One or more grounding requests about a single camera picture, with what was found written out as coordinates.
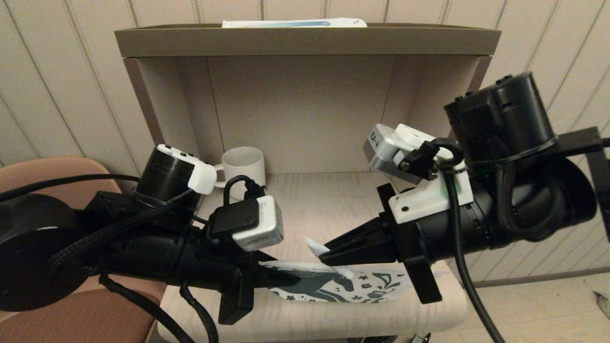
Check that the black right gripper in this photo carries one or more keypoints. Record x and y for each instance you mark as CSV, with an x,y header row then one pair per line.
x,y
443,233

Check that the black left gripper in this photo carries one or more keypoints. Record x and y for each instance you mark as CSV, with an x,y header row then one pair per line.
x,y
209,264

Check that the small white toothpaste tube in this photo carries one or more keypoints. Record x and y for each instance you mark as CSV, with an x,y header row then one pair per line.
x,y
315,247

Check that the white horse-print zipper pouch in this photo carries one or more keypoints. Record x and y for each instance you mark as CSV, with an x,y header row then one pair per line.
x,y
324,286

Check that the dark metal base part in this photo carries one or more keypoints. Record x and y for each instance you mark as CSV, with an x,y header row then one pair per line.
x,y
423,339

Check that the white ribbed ceramic mug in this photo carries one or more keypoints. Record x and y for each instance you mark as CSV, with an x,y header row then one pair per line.
x,y
245,162

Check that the beige wooden shelf table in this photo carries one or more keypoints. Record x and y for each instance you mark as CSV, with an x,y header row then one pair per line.
x,y
305,119

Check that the white blue toothpaste box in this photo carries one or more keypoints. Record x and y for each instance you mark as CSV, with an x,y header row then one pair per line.
x,y
286,24

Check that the grey object on floor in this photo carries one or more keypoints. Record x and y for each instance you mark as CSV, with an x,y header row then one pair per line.
x,y
604,305

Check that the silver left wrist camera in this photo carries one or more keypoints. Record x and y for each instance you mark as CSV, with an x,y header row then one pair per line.
x,y
259,228

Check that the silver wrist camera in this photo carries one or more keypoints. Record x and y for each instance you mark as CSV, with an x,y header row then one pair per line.
x,y
383,147
259,228

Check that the white right camera bracket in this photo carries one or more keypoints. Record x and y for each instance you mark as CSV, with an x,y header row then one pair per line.
x,y
429,205

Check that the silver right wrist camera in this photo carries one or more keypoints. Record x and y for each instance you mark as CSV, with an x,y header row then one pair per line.
x,y
383,147

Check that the brown wall baseboard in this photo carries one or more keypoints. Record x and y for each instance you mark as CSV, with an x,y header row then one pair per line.
x,y
533,277

